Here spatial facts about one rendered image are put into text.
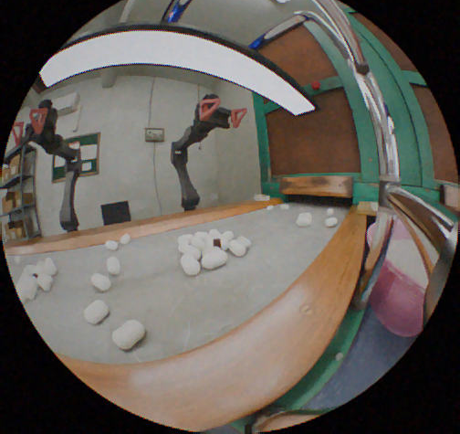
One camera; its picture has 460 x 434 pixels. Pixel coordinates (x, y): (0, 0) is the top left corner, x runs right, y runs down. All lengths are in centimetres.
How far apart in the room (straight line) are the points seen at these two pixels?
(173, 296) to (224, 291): 5
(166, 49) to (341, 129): 56
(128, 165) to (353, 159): 236
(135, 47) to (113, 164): 214
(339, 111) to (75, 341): 78
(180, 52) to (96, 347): 33
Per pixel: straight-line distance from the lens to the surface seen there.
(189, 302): 15
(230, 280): 17
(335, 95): 66
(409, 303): 20
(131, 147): 234
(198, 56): 24
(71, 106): 282
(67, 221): 70
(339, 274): 15
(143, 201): 224
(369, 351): 23
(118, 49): 24
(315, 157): 60
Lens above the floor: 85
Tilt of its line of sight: 9 degrees down
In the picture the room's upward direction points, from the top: 4 degrees counter-clockwise
